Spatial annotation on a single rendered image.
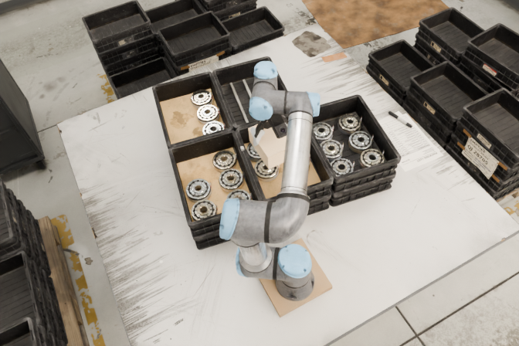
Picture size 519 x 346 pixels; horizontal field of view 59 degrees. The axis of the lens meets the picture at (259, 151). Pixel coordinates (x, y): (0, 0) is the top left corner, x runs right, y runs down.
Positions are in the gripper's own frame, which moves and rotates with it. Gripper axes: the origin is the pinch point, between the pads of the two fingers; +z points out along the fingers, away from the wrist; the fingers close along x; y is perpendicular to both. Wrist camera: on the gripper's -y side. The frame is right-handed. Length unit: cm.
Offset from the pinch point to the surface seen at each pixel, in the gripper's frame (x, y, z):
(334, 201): -19.9, -17.6, 35.5
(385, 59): -133, 83, 82
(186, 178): 32.7, 19.1, 26.6
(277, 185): 0.2, -3.5, 26.8
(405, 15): -202, 140, 109
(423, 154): -71, -15, 40
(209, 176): 23.4, 15.2, 26.6
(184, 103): 17, 61, 26
